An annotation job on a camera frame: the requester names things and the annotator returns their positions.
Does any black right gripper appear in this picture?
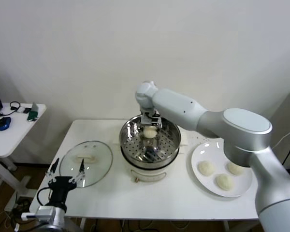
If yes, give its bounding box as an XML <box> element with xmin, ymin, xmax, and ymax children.
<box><xmin>140</xmin><ymin>109</ymin><xmax>164</xmax><ymax>138</ymax></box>

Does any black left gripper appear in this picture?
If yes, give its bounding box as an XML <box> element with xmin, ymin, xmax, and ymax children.
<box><xmin>46</xmin><ymin>158</ymin><xmax>86</xmax><ymax>208</ymax></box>

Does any white steamed baozi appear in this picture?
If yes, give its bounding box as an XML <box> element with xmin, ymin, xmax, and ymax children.
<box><xmin>215</xmin><ymin>174</ymin><xmax>235</xmax><ymax>191</ymax></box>
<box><xmin>143</xmin><ymin>127</ymin><xmax>158</xmax><ymax>139</ymax></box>
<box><xmin>226</xmin><ymin>162</ymin><xmax>246</xmax><ymax>176</ymax></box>
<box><xmin>197</xmin><ymin>160</ymin><xmax>215</xmax><ymax>176</ymax></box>

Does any glass pot lid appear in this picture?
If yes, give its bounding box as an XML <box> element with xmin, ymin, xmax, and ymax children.
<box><xmin>59</xmin><ymin>141</ymin><xmax>114</xmax><ymax>189</ymax></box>

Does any stainless steel steamer basket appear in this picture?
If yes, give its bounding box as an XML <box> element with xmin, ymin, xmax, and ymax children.
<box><xmin>113</xmin><ymin>115</ymin><xmax>189</xmax><ymax>168</ymax></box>

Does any white round plate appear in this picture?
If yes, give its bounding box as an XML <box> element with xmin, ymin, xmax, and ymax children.
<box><xmin>190</xmin><ymin>142</ymin><xmax>253</xmax><ymax>198</ymax></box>

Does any green and grey gadget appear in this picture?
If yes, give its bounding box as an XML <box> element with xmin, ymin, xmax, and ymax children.
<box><xmin>27</xmin><ymin>102</ymin><xmax>40</xmax><ymax>123</ymax></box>

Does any white side table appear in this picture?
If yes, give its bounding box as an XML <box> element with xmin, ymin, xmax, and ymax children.
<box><xmin>0</xmin><ymin>103</ymin><xmax>48</xmax><ymax>201</ymax></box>

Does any white floor power strip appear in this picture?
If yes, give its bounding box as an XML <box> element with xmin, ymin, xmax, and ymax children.
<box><xmin>4</xmin><ymin>202</ymin><xmax>19</xmax><ymax>213</ymax></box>

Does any white work table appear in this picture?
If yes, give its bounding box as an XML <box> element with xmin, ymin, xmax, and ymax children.
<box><xmin>29</xmin><ymin>120</ymin><xmax>261</xmax><ymax>232</ymax></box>

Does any blue computer mouse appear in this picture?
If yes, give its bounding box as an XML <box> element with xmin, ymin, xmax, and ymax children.
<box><xmin>0</xmin><ymin>116</ymin><xmax>12</xmax><ymax>131</ymax></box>

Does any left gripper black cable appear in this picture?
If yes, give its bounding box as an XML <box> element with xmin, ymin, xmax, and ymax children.
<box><xmin>36</xmin><ymin>187</ymin><xmax>52</xmax><ymax>206</ymax></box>

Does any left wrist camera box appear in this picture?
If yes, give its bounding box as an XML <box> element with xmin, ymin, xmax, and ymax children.
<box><xmin>21</xmin><ymin>205</ymin><xmax>57</xmax><ymax>221</ymax></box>

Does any black earphone cable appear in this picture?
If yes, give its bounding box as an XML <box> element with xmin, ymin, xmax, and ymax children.
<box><xmin>0</xmin><ymin>101</ymin><xmax>22</xmax><ymax>119</ymax></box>

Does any white wall cable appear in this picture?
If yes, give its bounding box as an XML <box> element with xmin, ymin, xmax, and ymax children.
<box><xmin>272</xmin><ymin>122</ymin><xmax>290</xmax><ymax>148</ymax></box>

